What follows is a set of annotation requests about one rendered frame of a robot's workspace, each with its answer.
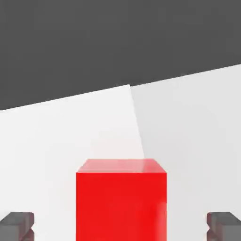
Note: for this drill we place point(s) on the small red cube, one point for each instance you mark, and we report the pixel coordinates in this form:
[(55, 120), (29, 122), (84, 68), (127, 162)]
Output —
[(120, 203)]

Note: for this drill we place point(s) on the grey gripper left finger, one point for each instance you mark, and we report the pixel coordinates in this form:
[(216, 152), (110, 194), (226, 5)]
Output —
[(15, 225)]

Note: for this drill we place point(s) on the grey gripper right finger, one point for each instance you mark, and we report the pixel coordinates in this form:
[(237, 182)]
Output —
[(226, 226)]

